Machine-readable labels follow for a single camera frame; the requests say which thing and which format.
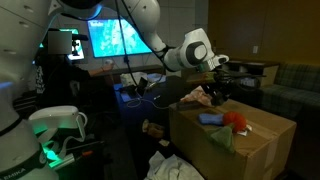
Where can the person in dark shirt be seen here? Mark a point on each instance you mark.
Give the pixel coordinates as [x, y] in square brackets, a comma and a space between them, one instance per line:
[56, 80]

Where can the small wall monitor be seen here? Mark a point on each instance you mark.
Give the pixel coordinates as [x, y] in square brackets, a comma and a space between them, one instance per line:
[77, 53]

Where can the operator hand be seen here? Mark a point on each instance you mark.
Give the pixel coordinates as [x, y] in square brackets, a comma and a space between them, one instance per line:
[107, 68]

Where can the white wall outlet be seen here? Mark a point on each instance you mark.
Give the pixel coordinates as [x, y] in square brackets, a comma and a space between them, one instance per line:
[255, 50]

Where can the operator forearm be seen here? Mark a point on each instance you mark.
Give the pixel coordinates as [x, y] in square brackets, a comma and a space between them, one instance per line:
[95, 71]

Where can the large wall monitor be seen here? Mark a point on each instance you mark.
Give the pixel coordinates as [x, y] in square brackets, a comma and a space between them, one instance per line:
[113, 40]

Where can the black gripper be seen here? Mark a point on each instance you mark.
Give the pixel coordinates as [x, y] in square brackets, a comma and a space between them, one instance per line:
[218, 86]

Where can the black camera on stand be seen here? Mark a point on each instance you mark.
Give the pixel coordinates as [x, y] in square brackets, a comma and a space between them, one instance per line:
[80, 37]

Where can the green plaid sofa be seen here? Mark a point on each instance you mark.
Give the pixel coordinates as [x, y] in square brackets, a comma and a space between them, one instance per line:
[296, 93]

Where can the large cardboard box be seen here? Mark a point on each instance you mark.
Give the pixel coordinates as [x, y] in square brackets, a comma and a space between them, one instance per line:
[266, 146]

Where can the crumpled white towel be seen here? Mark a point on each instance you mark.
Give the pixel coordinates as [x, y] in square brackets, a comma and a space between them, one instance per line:
[170, 166]

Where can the white bag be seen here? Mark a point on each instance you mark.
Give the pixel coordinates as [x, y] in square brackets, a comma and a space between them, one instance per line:
[131, 79]

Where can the pink cloth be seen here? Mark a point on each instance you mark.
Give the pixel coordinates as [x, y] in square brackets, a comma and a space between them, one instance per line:
[196, 96]

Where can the wooden cabinet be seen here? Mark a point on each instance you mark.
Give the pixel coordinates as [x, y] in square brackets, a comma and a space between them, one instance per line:
[263, 71]

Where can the small tan paper scrap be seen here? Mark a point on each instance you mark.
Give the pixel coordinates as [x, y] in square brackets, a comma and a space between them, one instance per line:
[164, 142]

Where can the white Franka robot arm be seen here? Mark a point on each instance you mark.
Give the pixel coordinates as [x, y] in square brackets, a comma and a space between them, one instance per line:
[180, 56]

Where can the white VR controller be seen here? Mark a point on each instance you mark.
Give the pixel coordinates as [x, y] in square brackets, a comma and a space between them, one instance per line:
[109, 62]

